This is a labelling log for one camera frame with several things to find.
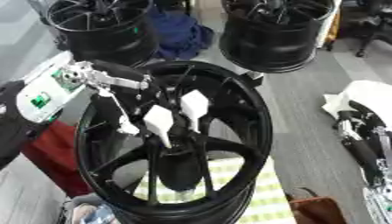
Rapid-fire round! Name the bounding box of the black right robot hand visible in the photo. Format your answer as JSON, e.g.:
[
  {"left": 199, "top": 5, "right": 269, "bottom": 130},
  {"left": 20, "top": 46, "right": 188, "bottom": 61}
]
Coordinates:
[{"left": 333, "top": 100, "right": 389, "bottom": 188}]

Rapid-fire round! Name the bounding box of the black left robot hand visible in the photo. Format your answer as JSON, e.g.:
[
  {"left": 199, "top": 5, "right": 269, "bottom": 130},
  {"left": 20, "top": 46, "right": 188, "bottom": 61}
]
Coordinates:
[{"left": 87, "top": 59, "right": 163, "bottom": 137}]

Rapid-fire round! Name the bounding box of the black wheel rim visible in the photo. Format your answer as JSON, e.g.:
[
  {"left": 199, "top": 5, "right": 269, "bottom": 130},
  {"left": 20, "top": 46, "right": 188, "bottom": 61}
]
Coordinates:
[
  {"left": 217, "top": 0, "right": 337, "bottom": 74},
  {"left": 44, "top": 0, "right": 161, "bottom": 68}
]

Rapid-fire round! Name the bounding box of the white flat-headed pin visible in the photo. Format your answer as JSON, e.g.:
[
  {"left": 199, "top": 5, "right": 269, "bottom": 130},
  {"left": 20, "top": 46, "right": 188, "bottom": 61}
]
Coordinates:
[
  {"left": 141, "top": 104, "right": 177, "bottom": 149},
  {"left": 178, "top": 89, "right": 212, "bottom": 134}
]

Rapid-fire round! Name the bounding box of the large black spoked wheel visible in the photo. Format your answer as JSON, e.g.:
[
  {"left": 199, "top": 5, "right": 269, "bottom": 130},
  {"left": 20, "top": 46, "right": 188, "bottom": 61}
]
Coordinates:
[{"left": 73, "top": 60, "right": 275, "bottom": 224}]

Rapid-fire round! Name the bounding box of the white crumpled sheet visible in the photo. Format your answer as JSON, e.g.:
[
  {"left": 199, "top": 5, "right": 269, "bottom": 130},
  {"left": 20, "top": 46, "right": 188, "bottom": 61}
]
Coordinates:
[{"left": 321, "top": 80, "right": 392, "bottom": 123}]

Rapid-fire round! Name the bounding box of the blue cloth bundle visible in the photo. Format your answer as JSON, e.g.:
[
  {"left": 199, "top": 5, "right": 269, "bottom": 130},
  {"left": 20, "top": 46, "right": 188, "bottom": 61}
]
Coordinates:
[{"left": 145, "top": 10, "right": 216, "bottom": 61}]

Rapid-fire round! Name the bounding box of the brown bag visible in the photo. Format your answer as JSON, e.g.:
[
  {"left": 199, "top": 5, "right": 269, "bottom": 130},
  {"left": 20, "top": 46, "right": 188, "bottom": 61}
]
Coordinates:
[{"left": 286, "top": 187, "right": 349, "bottom": 224}]

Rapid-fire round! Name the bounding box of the red fabric object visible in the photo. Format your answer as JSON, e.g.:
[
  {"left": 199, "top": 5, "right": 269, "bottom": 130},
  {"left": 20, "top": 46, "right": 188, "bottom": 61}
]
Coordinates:
[{"left": 21, "top": 120, "right": 95, "bottom": 198}]

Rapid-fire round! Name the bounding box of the black office chair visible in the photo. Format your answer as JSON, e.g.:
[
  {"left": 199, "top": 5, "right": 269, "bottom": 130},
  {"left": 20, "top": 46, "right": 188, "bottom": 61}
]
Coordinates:
[{"left": 325, "top": 0, "right": 392, "bottom": 58}]

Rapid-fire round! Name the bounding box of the grey blue bag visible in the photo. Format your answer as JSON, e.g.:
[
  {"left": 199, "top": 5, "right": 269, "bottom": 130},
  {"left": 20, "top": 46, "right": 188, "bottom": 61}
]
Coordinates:
[{"left": 59, "top": 194, "right": 123, "bottom": 224}]

